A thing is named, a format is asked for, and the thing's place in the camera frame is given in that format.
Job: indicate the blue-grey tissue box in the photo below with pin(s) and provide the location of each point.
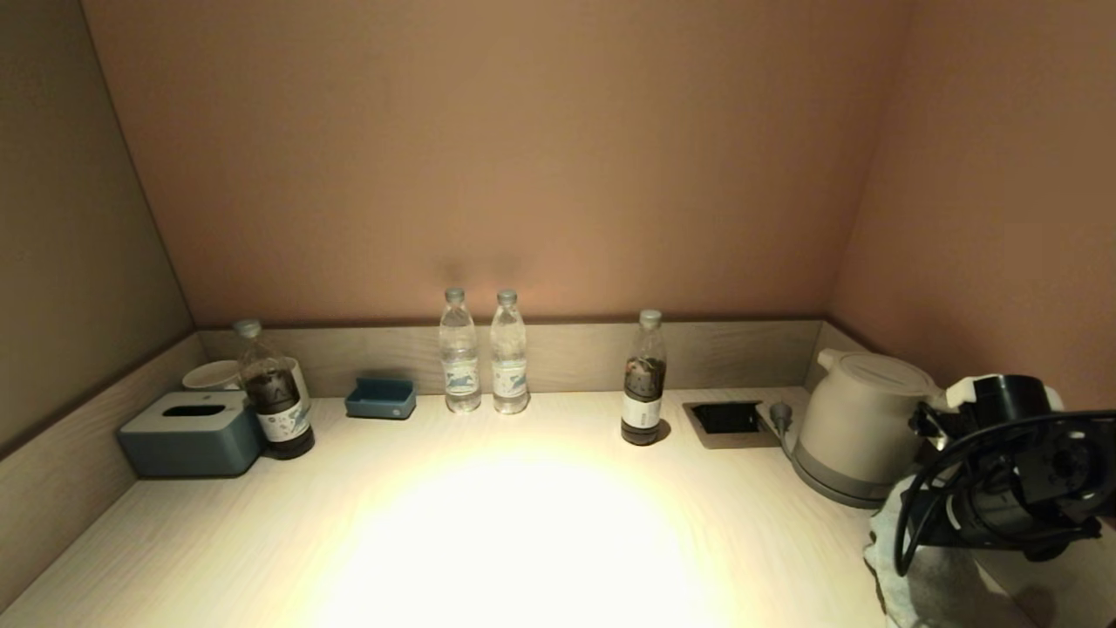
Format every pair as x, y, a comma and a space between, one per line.
190, 440

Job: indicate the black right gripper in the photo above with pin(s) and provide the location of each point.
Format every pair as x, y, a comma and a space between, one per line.
994, 515

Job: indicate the dark tea bottle white label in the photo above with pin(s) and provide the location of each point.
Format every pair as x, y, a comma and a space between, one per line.
643, 392

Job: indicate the light blue-grey cleaning cloth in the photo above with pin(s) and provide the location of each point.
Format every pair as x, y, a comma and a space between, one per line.
950, 584

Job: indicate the grey power plug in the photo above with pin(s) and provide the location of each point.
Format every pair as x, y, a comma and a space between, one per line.
779, 415

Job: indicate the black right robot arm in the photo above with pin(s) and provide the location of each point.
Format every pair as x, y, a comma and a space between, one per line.
1081, 471

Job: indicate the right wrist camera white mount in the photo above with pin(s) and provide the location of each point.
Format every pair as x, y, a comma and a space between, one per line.
1007, 397

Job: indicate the small blue tray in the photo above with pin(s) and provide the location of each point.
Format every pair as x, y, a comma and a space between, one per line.
381, 401

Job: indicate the dark drink bottle patterned label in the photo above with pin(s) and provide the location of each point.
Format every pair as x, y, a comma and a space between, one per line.
276, 401

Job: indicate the white ceramic cup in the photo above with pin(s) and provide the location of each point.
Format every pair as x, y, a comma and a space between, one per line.
212, 376

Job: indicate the beige electric kettle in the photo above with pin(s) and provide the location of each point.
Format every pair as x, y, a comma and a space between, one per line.
859, 419

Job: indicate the clear water bottle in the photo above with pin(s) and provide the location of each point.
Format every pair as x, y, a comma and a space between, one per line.
459, 364
509, 364

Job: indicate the recessed black power socket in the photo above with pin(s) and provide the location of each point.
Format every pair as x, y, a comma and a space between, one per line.
725, 420

